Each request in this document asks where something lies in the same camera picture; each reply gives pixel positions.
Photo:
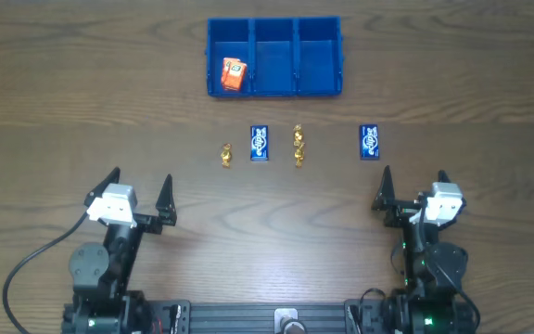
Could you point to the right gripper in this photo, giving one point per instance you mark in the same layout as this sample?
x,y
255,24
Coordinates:
x,y
399,213

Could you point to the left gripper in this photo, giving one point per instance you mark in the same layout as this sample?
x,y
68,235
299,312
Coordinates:
x,y
148,225

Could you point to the blue candy pack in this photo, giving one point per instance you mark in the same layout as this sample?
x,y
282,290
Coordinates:
x,y
369,143
259,144

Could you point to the gold candy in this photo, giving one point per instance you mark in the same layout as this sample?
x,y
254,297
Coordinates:
x,y
226,156
298,134
299,156

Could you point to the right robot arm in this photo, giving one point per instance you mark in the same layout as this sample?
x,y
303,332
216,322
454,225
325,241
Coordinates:
x,y
448,264

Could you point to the blue tray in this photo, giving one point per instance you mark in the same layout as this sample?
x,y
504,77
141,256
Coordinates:
x,y
271,69

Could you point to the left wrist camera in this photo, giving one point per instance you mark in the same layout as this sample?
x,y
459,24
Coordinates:
x,y
114,206

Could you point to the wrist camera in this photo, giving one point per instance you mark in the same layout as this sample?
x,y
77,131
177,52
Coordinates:
x,y
438,204
114,206

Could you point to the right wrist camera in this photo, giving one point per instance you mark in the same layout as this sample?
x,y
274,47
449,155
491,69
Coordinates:
x,y
438,204

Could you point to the mounting rail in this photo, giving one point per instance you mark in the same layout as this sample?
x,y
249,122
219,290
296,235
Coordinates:
x,y
248,317

